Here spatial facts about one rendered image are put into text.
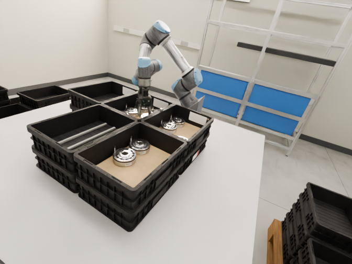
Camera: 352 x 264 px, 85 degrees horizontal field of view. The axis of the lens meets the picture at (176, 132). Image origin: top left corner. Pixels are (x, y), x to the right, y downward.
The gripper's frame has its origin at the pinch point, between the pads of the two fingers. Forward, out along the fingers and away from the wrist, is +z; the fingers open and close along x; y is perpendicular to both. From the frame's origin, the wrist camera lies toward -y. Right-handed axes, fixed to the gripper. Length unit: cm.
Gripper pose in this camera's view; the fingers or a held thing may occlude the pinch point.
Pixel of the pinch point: (144, 115)
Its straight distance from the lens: 126.4
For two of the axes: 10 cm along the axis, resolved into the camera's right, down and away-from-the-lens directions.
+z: -0.7, 8.8, 4.7
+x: 9.6, -0.7, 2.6
